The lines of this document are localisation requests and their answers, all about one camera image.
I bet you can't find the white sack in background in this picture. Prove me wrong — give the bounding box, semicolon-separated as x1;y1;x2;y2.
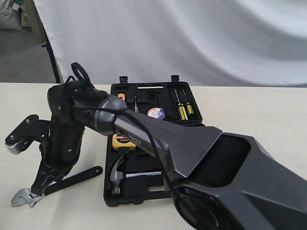
0;0;22;30

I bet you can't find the yellow tape measure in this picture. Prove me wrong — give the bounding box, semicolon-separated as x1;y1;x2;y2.
112;134;136;151

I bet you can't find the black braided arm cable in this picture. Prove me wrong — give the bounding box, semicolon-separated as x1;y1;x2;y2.
63;62;192;230

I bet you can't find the claw hammer black grip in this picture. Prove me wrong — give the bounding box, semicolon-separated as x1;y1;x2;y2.
109;155;162;195

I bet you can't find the short yellow black screwdriver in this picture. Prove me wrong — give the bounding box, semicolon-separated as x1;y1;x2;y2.
183;90;194;115

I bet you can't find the black electrical tape roll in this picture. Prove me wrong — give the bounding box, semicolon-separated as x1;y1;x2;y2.
147;107;166;119

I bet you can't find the orange utility knife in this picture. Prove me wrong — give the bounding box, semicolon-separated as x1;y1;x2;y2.
118;93;126;101

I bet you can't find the black plastic tool case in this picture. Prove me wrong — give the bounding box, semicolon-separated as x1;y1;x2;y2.
102;75;207;207

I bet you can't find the adjustable wrench black handle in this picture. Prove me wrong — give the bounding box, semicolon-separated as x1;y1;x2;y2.
10;165;103;208

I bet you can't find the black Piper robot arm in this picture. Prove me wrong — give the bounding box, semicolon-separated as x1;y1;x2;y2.
32;80;307;230

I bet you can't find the long yellow black screwdriver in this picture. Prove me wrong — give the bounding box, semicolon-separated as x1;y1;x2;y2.
174;89;188;121

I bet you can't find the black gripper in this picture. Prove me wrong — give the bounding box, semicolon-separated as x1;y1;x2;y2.
30;119;87;197

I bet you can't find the wrist camera with black bracket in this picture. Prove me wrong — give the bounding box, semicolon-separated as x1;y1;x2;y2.
5;115;51;155

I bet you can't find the black backdrop stand pole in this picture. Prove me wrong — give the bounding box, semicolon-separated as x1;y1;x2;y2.
33;1;62;83

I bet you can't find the clear test pen screwdriver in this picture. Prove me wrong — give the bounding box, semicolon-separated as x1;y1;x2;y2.
134;95;139;113

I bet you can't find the white backdrop cloth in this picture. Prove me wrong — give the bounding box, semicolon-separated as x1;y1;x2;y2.
35;0;307;87

